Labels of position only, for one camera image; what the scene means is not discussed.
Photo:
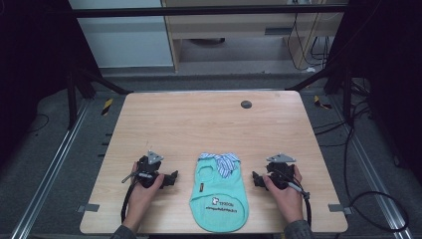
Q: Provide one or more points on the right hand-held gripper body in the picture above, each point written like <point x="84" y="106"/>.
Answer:
<point x="281" y="169"/>

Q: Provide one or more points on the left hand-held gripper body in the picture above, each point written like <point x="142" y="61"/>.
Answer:
<point x="148" y="167"/>

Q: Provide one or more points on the person's right hand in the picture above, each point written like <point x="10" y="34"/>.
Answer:
<point x="287" y="202"/>

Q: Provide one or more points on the person's left hand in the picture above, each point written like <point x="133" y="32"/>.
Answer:
<point x="141" y="202"/>

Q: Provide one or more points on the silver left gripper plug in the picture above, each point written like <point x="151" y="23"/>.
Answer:
<point x="130" y="177"/>

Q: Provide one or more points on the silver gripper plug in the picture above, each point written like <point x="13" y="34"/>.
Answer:
<point x="297" y="188"/>
<point x="130" y="177"/>

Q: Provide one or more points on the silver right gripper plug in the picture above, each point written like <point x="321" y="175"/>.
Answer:
<point x="297" y="188"/>

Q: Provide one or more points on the mint green pet shirt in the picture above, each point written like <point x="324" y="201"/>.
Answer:
<point x="217" y="195"/>

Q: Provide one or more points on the grey round table grommet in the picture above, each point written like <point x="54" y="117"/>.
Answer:
<point x="246" y="104"/>

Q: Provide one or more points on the black metal stand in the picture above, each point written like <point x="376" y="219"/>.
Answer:
<point x="72" y="99"/>
<point x="346" y="96"/>

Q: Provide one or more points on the white cabinet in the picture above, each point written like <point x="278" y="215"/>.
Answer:
<point x="126" y="40"/>

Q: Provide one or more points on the black curtain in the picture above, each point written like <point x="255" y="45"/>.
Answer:
<point x="388" y="83"/>
<point x="33" y="66"/>

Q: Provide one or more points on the light wooden desk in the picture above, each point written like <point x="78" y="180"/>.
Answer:
<point x="232" y="25"/>

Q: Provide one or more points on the grey metal table bracket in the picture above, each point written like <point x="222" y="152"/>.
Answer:
<point x="88" y="208"/>
<point x="339" y="208"/>

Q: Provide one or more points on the aluminium floor rail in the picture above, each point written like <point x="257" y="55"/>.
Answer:
<point x="49" y="172"/>
<point x="375" y="172"/>

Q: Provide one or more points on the black horizontal frame bar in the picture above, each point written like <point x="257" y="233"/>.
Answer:
<point x="199" y="11"/>

